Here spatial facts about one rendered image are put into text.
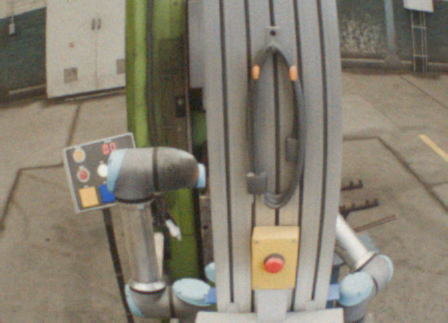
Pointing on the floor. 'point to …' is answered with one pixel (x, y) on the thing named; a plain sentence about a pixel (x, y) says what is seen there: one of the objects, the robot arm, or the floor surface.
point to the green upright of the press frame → (173, 5)
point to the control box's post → (116, 261)
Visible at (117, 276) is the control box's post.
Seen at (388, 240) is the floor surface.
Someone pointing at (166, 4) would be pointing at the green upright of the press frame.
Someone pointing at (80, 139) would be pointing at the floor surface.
